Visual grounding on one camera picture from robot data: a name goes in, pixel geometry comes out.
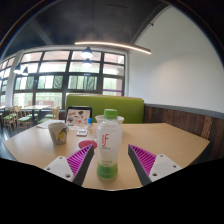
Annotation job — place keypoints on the green upholstered bench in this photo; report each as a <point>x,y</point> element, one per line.
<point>130,108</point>

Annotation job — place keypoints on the white paper sheet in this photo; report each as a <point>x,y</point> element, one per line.
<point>46,123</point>

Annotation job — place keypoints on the sticker-covered laptop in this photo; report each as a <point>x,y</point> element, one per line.
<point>78,117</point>

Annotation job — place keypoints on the wooden dining table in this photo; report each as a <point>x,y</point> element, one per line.
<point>35,107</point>

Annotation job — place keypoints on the small rectangular box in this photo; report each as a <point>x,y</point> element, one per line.
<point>82,132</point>

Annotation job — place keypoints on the green-capped clear drink bottle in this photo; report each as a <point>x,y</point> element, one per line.
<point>109,143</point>

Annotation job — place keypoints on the paper cup with yellow print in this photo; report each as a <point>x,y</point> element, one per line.
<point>58,133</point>

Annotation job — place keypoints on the curved linear ceiling light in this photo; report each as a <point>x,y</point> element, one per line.
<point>113,44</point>

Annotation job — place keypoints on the group of wooden chairs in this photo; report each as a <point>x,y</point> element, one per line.
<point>23,119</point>

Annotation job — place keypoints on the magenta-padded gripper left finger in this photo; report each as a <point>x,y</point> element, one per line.
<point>58,166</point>

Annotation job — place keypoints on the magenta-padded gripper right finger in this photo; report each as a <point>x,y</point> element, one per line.
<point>165,166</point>

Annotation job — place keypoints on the black-framed window wall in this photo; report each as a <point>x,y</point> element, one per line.
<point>53,81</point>

